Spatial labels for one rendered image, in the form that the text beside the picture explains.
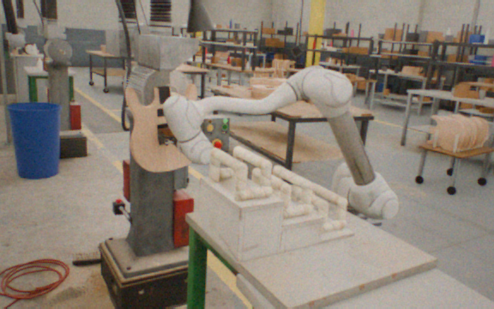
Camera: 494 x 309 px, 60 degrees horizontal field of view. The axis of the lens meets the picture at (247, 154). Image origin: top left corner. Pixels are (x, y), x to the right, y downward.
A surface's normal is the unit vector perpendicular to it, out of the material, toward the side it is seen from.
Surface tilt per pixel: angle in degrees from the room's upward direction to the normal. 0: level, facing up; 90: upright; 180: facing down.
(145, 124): 88
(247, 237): 90
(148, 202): 90
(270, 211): 90
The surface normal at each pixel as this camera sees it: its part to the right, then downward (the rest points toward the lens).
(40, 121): 0.61, 0.31
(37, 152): 0.41, 0.33
